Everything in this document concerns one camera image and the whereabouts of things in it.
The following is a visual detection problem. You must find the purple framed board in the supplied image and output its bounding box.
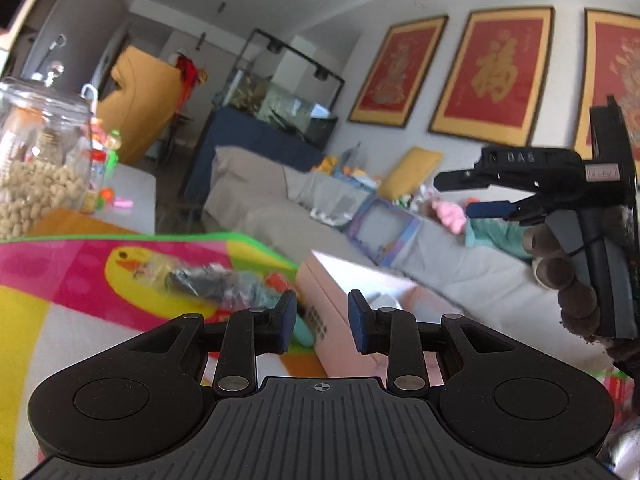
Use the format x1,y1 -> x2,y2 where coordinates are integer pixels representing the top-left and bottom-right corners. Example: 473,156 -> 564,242
345,195 -> 423,266

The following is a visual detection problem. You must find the yellow pillow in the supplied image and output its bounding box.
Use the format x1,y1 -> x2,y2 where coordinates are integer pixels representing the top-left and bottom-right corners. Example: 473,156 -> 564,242
376,147 -> 444,201

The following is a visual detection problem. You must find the glass fish tank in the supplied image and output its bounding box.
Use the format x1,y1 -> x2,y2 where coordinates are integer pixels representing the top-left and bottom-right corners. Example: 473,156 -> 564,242
217,27 -> 346,143

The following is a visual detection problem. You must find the pink plush toy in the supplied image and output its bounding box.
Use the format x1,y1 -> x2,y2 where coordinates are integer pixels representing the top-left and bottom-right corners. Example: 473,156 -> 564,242
425,199 -> 469,235

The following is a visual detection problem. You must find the red framed figure picture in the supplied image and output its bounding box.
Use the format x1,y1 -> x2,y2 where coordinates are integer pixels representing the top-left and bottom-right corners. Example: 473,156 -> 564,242
347,15 -> 449,128

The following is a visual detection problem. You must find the glass jar of nuts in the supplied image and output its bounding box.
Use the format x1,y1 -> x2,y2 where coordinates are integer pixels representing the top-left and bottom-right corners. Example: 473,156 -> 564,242
0,60 -> 96,241

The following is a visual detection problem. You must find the grey sofa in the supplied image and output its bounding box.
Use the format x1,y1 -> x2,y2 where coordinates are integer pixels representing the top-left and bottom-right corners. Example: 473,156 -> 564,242
202,146 -> 616,376

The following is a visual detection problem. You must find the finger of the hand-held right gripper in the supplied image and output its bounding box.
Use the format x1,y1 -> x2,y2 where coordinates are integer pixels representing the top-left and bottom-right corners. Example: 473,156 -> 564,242
467,194 -> 551,223
434,146 -> 586,194

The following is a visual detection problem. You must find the yellow armchair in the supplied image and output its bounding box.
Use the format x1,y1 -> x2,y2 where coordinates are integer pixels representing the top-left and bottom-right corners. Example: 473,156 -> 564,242
95,45 -> 183,166

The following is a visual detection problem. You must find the red plastic toy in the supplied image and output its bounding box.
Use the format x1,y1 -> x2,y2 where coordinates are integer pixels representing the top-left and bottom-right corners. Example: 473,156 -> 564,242
265,271 -> 297,292

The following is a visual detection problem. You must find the clear bag of dark parts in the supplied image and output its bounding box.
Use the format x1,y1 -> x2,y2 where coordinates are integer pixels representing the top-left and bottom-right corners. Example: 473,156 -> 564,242
135,255 -> 288,313

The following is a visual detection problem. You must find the white side table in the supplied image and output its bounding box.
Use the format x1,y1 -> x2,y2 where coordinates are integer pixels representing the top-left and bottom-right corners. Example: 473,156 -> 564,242
97,165 -> 157,236

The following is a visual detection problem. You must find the pink cardboard box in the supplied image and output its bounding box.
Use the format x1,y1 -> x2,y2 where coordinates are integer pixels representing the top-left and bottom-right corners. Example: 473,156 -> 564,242
295,250 -> 473,386

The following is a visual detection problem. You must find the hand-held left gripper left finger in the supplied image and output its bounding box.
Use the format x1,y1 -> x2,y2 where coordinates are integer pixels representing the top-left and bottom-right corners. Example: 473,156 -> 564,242
107,290 -> 299,395

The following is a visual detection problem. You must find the red framed dragon picture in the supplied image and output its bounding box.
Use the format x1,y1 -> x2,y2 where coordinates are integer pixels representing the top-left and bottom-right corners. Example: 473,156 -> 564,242
572,8 -> 640,161

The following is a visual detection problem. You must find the red framed character picture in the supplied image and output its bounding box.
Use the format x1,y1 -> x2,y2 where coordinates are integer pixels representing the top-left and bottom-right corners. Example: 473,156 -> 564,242
427,6 -> 556,148

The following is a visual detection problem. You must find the teal plush blanket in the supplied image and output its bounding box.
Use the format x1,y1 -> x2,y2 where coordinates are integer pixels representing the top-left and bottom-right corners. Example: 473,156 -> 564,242
465,217 -> 538,261

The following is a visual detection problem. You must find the clear candy bottle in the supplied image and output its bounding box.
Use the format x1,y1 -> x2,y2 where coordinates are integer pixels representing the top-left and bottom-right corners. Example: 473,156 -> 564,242
80,85 -> 118,213

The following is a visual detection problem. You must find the red hanging ornament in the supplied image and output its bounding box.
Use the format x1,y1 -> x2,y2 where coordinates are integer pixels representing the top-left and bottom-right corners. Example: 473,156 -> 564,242
174,52 -> 207,86

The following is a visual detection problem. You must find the colourful printed blanket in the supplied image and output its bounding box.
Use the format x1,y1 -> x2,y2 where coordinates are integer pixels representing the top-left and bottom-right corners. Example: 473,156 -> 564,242
0,231 -> 631,480

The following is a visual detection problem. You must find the person's right hand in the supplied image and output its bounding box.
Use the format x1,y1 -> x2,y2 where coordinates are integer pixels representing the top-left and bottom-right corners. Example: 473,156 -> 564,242
522,223 -> 601,344

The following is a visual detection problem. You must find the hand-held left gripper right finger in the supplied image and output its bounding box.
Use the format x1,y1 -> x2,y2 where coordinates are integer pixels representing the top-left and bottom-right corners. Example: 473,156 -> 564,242
348,290 -> 526,395

